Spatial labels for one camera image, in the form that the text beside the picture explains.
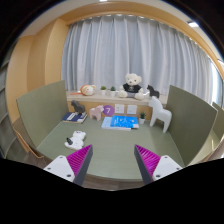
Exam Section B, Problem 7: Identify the green right side panel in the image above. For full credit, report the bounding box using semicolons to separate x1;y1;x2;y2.
166;86;218;165

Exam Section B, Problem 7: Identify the white wooden horse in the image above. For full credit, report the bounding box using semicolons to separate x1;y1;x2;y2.
149;96;172;132

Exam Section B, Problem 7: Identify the small potted plant left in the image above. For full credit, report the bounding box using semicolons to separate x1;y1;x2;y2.
100;86;107;95

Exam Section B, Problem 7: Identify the white curtain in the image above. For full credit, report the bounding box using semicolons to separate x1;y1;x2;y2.
61;15;223;104

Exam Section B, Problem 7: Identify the purple round number sign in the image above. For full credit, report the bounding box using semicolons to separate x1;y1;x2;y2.
103;105;115;116

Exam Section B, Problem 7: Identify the white teddy bear black shirt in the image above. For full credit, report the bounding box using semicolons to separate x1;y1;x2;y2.
118;73;144;100

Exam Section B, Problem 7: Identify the small black horse figure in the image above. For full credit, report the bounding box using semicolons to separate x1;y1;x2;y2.
147;85;160;98

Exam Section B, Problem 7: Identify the pink horse figure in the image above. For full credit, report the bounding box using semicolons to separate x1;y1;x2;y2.
89;105;104;121

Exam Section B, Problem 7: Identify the dark grey horse figure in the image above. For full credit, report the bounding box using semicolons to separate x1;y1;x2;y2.
71;100;85;113

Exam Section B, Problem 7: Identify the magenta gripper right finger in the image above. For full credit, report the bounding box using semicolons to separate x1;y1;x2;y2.
134;145;182;185

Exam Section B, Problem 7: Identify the green panel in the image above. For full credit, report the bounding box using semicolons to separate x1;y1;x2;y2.
166;86;218;165
17;81;69;147

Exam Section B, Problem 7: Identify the white wall socket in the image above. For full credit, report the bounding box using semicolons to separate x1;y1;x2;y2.
127;105;137;115
115;104;124;114

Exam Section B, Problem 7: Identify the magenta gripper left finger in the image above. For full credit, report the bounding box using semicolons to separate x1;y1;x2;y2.
44;145;93;186

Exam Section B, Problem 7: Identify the white wall socket right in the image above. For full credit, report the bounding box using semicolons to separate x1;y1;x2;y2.
127;105;137;115

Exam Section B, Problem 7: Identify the small potted plant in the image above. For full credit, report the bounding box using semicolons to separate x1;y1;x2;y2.
139;112;146;124
100;86;107;95
110;86;116;97

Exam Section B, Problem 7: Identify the white wall socket left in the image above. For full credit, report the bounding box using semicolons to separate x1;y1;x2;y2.
115;104;124;114

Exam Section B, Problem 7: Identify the small potted plant middle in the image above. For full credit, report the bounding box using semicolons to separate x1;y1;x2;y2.
110;86;116;97

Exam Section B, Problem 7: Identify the blue book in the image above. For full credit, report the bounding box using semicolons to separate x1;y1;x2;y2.
111;116;139;128

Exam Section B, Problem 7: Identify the orange round plush toy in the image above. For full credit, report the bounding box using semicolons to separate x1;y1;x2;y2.
80;85;96;96

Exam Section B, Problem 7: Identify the small potted plant right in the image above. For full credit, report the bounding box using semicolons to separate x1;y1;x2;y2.
139;112;146;124

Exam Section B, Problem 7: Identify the white power strip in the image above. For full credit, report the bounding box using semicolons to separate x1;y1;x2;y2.
64;131;86;150

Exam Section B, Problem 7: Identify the green left side panel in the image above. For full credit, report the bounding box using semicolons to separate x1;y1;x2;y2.
17;81;69;147

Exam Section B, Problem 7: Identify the light blue book underneath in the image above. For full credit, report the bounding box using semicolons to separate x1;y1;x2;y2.
101;117;130;131

